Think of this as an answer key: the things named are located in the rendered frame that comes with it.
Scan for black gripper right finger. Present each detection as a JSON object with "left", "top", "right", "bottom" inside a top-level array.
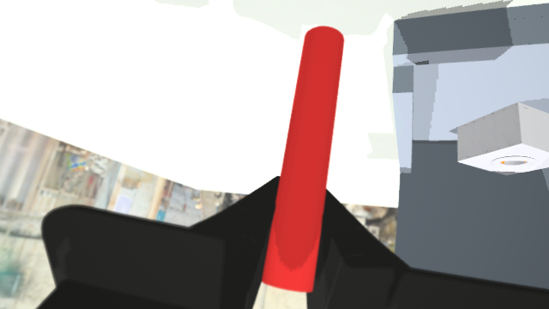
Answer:
[{"left": 305, "top": 189, "right": 549, "bottom": 309}]

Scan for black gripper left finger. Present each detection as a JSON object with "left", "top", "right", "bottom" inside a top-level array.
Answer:
[{"left": 41, "top": 176, "right": 280, "bottom": 309}]

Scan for red peg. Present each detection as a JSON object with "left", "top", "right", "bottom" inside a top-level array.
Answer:
[{"left": 262, "top": 26, "right": 345, "bottom": 292}]

